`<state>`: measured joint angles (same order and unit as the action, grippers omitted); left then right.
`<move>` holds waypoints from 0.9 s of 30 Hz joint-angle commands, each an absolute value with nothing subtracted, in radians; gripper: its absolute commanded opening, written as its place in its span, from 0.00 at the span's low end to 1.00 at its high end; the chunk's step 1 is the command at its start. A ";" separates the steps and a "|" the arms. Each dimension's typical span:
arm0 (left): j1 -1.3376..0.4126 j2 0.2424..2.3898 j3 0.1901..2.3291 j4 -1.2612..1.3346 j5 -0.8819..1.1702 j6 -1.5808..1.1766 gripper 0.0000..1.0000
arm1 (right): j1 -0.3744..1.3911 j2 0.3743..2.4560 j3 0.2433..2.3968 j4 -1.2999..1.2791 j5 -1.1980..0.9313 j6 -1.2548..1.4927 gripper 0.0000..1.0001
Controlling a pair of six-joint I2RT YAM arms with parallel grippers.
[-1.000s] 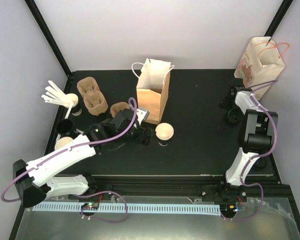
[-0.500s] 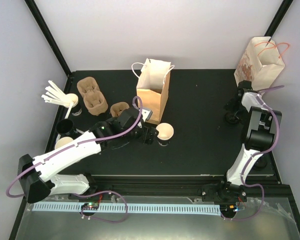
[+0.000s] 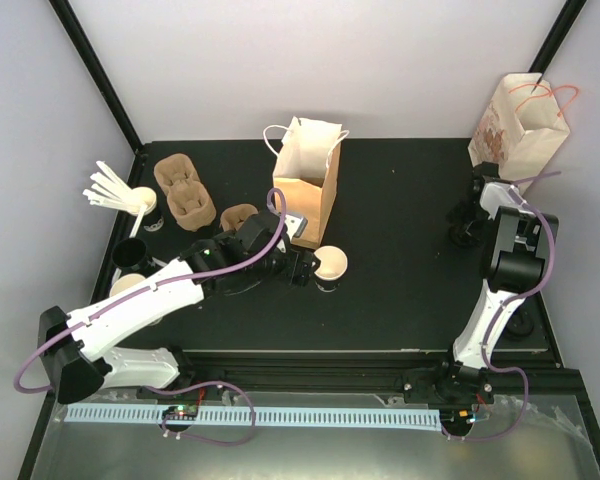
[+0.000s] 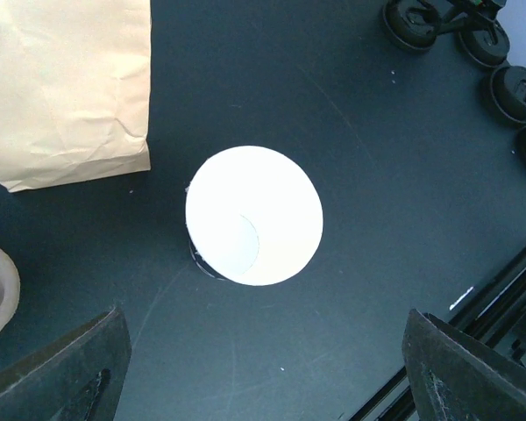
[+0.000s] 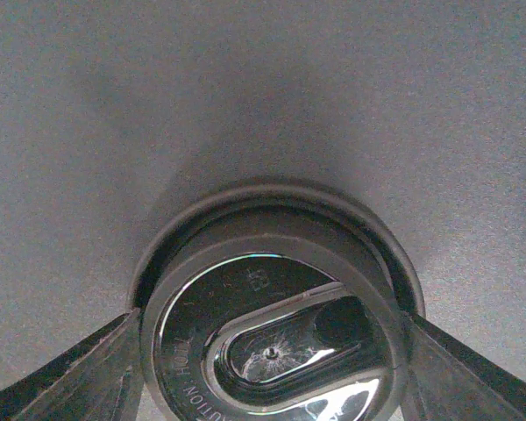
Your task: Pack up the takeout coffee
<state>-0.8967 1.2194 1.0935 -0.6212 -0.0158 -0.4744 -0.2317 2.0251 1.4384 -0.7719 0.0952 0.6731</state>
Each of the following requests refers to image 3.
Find small green circuit board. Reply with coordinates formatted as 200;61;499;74
162;405;198;421

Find brown paper bag white handles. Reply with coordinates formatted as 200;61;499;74
263;117;349;249

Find black aluminium frame rail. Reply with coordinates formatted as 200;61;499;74
54;349;589;401

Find left black corner post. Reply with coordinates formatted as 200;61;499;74
49;0;143;152

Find stacked brown pulp cup carriers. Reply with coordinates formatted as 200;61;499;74
154;153;216;232

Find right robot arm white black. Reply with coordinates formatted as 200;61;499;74
434;162;559;403

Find bundle of white wrapped straws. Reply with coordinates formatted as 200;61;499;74
82;161;139;213

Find paper cup holding stirrers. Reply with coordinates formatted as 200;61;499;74
132;187;164;235

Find light blue cable duct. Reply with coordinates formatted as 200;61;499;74
64;403;441;431

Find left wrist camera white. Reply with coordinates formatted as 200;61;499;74
285;212;308;240

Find white wrapped straw on table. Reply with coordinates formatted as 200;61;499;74
112;204;147;284

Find white printed paper bag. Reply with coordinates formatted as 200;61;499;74
468;73;580;192

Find black corner post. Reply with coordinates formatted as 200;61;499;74
49;0;143;152
528;0;587;75

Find paper coffee cup black sleeve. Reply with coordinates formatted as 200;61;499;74
314;246;348;293

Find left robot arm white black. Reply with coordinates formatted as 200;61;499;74
38;210;319;405

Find right black corner post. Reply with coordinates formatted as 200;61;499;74
528;0;587;75

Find black cup lid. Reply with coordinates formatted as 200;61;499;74
504;310;534;341

